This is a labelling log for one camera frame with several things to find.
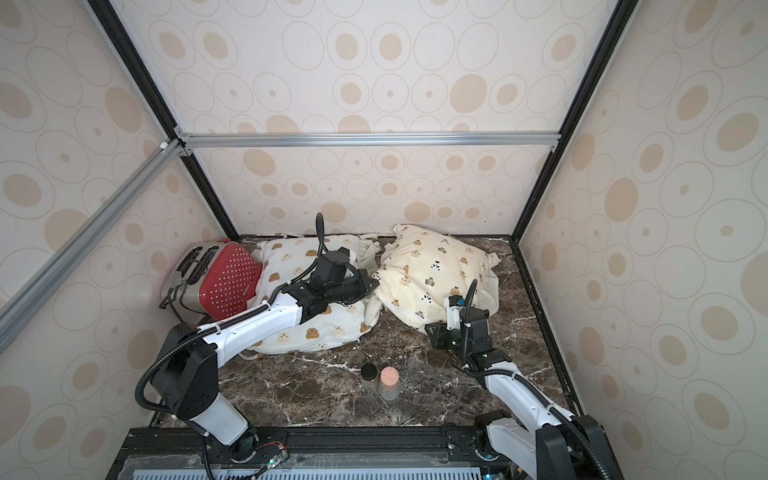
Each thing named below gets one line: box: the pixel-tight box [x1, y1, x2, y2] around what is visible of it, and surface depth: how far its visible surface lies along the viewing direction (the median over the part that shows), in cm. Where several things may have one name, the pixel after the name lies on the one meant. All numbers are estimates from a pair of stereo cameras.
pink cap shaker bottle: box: [380, 366, 401, 401], surface depth 77 cm
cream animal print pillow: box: [373, 226, 502, 330], surface depth 90 cm
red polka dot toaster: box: [161, 239, 263, 322], surface depth 90 cm
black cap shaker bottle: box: [361, 362, 380, 394], surface depth 78 cm
